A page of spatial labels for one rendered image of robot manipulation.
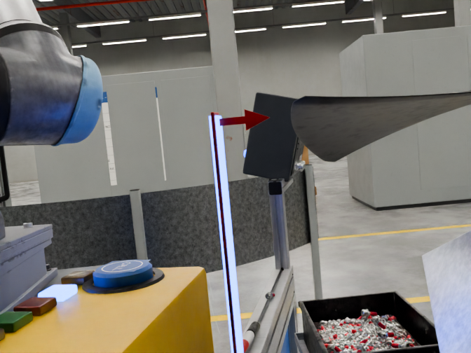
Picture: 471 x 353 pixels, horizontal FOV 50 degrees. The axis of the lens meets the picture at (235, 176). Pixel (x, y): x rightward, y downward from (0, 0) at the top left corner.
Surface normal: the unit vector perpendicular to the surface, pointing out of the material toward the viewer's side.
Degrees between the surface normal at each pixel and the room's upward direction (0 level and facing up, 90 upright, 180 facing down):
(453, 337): 55
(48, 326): 0
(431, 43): 90
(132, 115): 90
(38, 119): 120
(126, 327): 0
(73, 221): 90
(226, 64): 90
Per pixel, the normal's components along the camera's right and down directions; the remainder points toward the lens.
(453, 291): -0.81, -0.47
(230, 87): 0.00, 0.08
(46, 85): 0.72, -0.18
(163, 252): 0.33, 0.05
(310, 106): 0.00, 0.98
